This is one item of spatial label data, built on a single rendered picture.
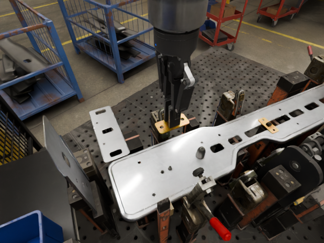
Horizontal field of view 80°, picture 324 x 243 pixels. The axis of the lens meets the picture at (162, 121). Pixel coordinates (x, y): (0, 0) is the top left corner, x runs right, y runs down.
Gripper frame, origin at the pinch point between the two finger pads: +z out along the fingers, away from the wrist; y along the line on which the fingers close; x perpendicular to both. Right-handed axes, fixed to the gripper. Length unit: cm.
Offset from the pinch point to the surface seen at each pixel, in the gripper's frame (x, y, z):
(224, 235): 0.2, -25.4, 14.1
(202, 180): -0.1, -14.8, 8.2
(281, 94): -76, 16, 35
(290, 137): -50, -8, 29
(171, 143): -5.9, 9.8, 28.7
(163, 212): 10.0, -15.7, 13.4
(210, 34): -186, 213, 101
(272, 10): -355, 248, 101
